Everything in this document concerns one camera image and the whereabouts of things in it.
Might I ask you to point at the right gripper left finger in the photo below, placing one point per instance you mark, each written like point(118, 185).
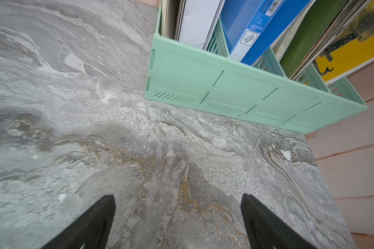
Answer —
point(91, 230)

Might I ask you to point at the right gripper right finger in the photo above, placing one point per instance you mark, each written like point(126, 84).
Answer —
point(265, 230)

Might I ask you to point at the green file organizer box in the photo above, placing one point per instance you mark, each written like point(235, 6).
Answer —
point(210, 81)

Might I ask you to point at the blue folder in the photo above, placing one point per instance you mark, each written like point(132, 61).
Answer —
point(251, 27)

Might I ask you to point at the papers in organizer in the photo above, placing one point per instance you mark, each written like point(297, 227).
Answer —
point(324, 21)

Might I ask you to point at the yellow magazine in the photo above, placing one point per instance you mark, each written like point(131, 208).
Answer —
point(351, 49)

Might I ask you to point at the white book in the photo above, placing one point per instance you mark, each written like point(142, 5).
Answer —
point(198, 21)

